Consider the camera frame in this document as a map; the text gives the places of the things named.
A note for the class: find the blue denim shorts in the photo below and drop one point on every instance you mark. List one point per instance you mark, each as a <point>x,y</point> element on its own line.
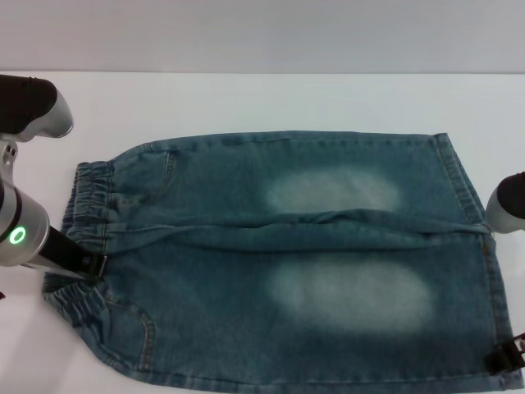
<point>254,254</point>

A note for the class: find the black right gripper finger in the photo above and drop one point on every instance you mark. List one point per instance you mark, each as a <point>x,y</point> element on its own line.
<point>508,355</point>

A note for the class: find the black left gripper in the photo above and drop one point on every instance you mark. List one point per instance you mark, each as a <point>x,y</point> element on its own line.
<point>65,254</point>

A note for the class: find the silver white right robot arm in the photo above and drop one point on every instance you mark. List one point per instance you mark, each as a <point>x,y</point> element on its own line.
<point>508,205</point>

